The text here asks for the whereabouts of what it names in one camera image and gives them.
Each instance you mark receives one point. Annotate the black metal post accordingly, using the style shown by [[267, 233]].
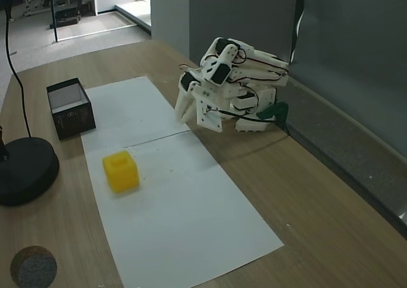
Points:
[[54, 14]]

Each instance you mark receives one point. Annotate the green table clamp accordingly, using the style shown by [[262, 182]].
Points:
[[273, 110]]

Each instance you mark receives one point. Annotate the yellow cube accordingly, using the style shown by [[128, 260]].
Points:
[[122, 173]]

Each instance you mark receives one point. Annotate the black case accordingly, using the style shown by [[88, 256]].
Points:
[[66, 17]]

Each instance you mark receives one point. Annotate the white paper sheet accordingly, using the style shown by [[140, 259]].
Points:
[[133, 110], [178, 211]]

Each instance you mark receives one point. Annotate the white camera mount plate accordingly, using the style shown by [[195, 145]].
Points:
[[208, 121]]

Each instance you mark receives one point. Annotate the thin black stand pole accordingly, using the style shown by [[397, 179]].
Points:
[[7, 33]]

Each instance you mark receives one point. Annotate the black round stand base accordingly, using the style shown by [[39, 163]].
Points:
[[25, 170]]

